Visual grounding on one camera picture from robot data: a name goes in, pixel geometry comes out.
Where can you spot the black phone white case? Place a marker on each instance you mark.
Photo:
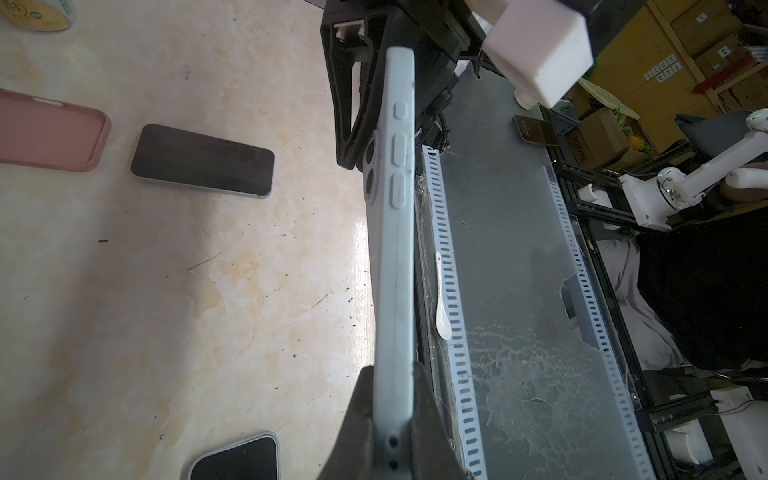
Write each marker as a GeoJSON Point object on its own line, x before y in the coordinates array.
{"type": "Point", "coordinates": [256, 457]}

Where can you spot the cardboard boxes stack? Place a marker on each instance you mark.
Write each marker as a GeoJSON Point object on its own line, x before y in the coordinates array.
{"type": "Point", "coordinates": [698, 58]}

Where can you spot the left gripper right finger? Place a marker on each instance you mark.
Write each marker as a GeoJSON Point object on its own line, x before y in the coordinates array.
{"type": "Point", "coordinates": [431, 454]}

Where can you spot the pink phone case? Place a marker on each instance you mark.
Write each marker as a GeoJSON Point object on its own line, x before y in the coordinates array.
{"type": "Point", "coordinates": [44, 133]}

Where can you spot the black smartphone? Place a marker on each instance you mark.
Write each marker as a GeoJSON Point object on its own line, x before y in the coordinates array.
{"type": "Point", "coordinates": [182, 157]}

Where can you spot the white plastic spoon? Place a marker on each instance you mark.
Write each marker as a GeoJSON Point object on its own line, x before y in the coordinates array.
{"type": "Point", "coordinates": [442, 322]}

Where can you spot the white slotted cable duct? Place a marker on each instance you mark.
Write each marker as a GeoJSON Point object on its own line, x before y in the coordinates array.
{"type": "Point", "coordinates": [468, 437]}

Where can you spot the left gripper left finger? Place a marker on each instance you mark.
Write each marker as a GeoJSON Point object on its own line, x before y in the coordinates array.
{"type": "Point", "coordinates": [352, 453]}

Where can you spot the black phone clear case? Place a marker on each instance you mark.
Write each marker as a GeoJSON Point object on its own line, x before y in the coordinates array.
{"type": "Point", "coordinates": [389, 182]}

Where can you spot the small dark phone on base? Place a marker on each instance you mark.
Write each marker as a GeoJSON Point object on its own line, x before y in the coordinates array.
{"type": "Point", "coordinates": [536, 131]}

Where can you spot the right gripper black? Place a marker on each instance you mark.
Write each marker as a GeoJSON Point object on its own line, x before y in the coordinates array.
{"type": "Point", "coordinates": [355, 36]}

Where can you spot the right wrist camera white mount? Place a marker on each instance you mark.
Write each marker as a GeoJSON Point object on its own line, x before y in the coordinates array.
{"type": "Point", "coordinates": [541, 47]}

